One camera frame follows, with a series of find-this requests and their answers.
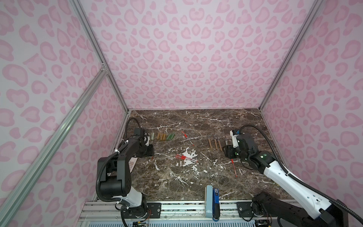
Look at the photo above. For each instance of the aluminium frame corner post right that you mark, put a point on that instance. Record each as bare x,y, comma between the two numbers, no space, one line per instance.
307,23

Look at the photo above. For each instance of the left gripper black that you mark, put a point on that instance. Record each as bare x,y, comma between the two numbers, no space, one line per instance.
149,150

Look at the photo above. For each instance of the single red gel pen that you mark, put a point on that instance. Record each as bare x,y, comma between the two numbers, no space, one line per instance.
234,169

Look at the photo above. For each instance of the pink calculator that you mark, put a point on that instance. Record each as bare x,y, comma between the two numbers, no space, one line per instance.
132,163

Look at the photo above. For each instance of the blue grey camera mount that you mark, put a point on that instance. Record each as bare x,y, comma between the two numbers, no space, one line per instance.
212,205

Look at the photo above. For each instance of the aluminium frame corner post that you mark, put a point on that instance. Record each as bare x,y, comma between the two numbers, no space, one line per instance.
79,11
307,23

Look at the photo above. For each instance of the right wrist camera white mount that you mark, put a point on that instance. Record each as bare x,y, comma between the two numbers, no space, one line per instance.
234,134

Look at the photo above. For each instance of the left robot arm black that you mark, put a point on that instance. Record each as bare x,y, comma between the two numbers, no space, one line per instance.
113,181

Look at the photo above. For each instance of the aluminium diagonal frame bar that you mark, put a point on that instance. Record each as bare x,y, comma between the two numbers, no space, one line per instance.
32,175

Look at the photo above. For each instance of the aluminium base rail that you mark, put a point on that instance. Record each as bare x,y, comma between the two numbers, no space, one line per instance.
173,214

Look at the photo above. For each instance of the red gel pen pair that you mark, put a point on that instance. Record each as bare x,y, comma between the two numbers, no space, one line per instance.
184,156
185,159

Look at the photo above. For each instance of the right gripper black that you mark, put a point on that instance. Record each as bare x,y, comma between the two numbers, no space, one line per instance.
228,152

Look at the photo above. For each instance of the aluminium frame corner post left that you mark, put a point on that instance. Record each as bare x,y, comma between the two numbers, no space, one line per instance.
79,11

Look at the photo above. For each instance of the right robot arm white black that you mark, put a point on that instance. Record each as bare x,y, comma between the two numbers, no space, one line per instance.
316,208

